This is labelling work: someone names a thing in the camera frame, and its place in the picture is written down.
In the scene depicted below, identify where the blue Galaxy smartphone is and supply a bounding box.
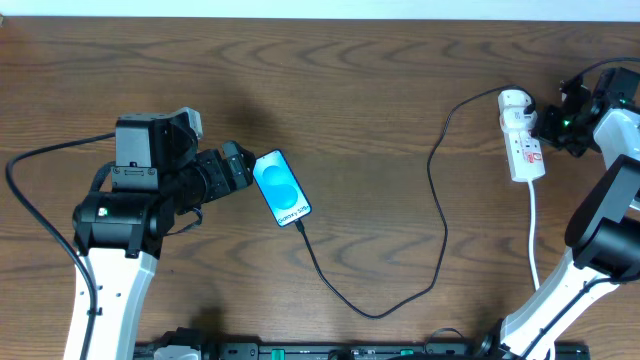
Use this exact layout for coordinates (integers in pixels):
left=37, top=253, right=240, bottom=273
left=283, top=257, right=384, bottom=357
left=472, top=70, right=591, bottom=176
left=253, top=149, right=312, bottom=227

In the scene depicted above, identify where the black USB charging cable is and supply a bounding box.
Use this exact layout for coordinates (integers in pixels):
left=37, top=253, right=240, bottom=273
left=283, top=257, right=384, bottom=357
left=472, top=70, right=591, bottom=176
left=293, top=84, right=538, bottom=320

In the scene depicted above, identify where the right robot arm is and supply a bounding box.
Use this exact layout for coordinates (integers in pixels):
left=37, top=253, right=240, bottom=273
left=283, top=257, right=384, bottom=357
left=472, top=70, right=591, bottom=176
left=475, top=60, right=639, bottom=359

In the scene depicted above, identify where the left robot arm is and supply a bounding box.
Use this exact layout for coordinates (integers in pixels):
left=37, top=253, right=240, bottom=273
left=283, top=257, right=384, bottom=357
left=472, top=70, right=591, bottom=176
left=64, top=108, right=256, bottom=359

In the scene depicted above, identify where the white power strip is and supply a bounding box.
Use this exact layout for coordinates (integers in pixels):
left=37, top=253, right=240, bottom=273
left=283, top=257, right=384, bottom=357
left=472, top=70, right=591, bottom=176
left=498, top=89, right=545, bottom=183

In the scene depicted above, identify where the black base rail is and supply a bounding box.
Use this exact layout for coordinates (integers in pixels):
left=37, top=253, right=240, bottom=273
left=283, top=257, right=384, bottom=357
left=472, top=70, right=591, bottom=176
left=133, top=327, right=590, bottom=360

